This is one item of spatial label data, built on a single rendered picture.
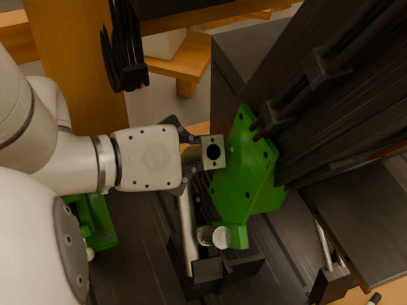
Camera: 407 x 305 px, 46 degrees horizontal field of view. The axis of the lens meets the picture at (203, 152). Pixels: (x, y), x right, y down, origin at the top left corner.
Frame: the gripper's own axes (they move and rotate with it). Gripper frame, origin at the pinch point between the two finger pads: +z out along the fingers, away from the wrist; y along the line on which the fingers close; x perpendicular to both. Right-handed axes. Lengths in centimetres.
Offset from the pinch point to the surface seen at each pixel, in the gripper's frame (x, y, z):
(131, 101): 184, 26, 46
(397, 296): -3.2, -31.6, 37.5
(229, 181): -0.2, -5.4, 4.2
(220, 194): 3.3, -7.8, 4.2
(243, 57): 5.0, 16.6, 12.2
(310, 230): 12.1, -19.5, 29.5
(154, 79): 190, 38, 63
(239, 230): -2.5, -13.3, 4.2
